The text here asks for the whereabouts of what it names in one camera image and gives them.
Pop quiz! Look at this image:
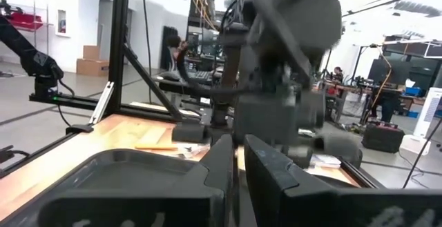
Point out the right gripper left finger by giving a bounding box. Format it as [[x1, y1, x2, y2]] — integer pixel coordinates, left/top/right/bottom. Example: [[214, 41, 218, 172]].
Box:
[[37, 133, 240, 227]]

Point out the clear plastic packet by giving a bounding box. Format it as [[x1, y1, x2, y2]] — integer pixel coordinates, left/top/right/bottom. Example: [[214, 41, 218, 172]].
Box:
[[177, 142, 211, 159]]

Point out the person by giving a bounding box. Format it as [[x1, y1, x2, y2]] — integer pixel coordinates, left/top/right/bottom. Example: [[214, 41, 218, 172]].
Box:
[[164, 34, 190, 73], [331, 66, 345, 84]]

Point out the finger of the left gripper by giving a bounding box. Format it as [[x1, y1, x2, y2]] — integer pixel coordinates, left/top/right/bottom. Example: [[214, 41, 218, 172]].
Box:
[[285, 144, 314, 170], [313, 132, 363, 168]]

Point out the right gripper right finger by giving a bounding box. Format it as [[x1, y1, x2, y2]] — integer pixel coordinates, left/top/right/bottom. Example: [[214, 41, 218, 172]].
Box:
[[244, 134, 442, 227]]

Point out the black keyboard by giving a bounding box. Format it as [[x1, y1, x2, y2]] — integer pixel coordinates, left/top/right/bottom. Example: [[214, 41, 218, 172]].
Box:
[[187, 69, 214, 82]]

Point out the white standing appliance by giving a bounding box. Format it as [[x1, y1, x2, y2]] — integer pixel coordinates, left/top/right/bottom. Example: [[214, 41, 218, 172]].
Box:
[[399, 86, 442, 156]]

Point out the red storage bin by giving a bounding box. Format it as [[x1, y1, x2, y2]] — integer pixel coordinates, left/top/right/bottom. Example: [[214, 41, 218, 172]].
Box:
[[6, 11, 44, 32]]

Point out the large cardboard box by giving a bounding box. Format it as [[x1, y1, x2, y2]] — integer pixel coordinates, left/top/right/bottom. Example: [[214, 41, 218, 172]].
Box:
[[76, 58, 110, 77]]

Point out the black equipment case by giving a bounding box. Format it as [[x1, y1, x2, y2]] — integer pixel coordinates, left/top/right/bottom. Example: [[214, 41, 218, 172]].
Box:
[[361, 121, 405, 154]]

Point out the silver frame bracket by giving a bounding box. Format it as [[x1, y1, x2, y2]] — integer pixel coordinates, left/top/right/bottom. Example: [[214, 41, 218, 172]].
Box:
[[88, 81, 115, 125]]

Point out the black hanging cable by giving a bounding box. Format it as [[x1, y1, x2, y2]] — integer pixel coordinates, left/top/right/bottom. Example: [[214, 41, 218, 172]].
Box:
[[140, 0, 153, 104]]

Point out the black computer monitor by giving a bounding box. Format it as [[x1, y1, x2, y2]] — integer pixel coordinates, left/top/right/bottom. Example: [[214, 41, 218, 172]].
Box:
[[367, 58, 412, 87]]

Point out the black plastic tray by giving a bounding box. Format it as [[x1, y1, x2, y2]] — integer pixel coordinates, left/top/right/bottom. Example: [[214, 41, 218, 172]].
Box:
[[44, 148, 210, 202]]

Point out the black vertical frame post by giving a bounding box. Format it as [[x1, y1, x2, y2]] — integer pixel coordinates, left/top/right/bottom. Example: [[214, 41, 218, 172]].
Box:
[[108, 0, 131, 115]]

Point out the small cardboard box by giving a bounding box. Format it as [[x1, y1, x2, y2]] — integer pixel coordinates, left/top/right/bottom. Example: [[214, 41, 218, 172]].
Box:
[[82, 45, 101, 61]]

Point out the blue box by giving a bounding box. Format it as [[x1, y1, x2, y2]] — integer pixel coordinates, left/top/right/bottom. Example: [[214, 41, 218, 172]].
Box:
[[404, 86, 423, 98]]

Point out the orange stick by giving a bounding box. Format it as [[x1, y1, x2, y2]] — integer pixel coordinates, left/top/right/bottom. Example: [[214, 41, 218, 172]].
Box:
[[134, 144, 179, 151]]

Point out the black diagonal frame strut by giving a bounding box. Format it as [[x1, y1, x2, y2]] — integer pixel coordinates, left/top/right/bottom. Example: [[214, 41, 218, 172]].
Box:
[[122, 43, 184, 121]]

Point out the black horizontal frame beam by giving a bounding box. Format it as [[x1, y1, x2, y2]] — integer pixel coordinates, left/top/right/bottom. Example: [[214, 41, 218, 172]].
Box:
[[28, 93, 202, 124]]

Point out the black table edge rail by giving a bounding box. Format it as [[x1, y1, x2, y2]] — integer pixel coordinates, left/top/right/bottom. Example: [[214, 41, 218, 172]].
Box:
[[0, 125, 95, 180]]

